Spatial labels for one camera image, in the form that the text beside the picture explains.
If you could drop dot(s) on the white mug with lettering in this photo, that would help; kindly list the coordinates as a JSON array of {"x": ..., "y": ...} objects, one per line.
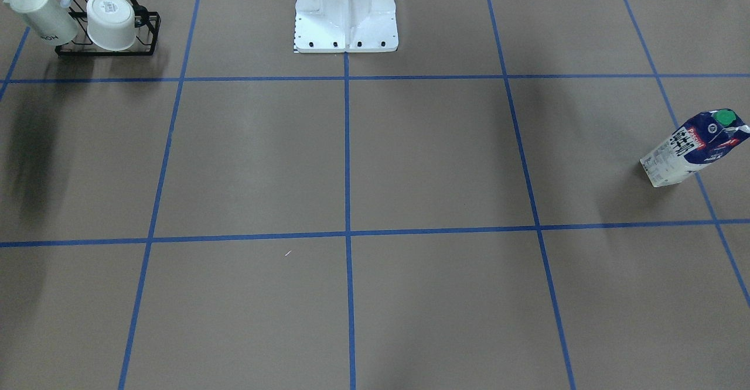
[{"x": 47, "y": 20}]

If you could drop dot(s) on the white cup on rack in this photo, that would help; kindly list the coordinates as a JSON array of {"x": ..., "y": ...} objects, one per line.
[{"x": 111, "y": 24}]

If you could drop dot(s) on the blue white milk carton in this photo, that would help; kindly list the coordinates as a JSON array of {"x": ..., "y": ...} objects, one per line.
[{"x": 701, "y": 140}]

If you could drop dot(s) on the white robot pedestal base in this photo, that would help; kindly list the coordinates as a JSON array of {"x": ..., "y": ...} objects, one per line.
[{"x": 337, "y": 26}]

